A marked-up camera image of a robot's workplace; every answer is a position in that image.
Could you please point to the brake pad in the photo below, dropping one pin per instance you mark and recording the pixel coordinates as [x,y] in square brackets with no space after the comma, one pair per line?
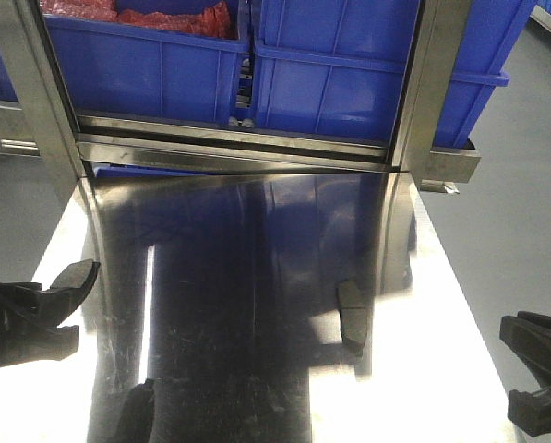
[78,277]
[354,312]

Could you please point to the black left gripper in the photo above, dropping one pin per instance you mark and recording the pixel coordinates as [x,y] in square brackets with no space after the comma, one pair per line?
[19,343]

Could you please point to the blue crate left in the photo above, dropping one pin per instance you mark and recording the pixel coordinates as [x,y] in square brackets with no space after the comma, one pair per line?
[117,68]

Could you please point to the large blue crate right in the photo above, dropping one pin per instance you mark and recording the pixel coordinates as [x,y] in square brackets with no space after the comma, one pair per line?
[336,68]

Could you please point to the steel upright post right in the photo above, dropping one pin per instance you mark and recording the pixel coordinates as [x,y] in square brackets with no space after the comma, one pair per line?
[439,28]

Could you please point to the steel shelf frame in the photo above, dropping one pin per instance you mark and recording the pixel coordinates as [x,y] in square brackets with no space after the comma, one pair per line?
[126,141]

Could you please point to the steel upright post left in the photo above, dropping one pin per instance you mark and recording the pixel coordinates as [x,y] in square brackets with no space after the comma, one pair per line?
[31,63]

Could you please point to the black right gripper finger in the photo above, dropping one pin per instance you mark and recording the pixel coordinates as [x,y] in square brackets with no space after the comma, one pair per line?
[531,412]
[528,335]

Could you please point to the red plastic bag in crate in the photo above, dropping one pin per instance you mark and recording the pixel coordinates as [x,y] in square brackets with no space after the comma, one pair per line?
[214,21]

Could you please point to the steel upright post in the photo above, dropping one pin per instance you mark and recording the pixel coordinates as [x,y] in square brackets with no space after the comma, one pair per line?
[31,63]
[439,28]

